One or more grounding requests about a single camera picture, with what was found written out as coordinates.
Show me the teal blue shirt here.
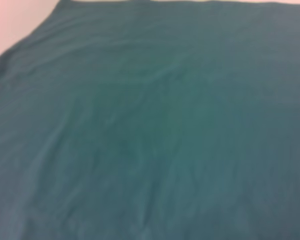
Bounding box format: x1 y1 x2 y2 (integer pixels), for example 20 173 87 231
0 0 300 240

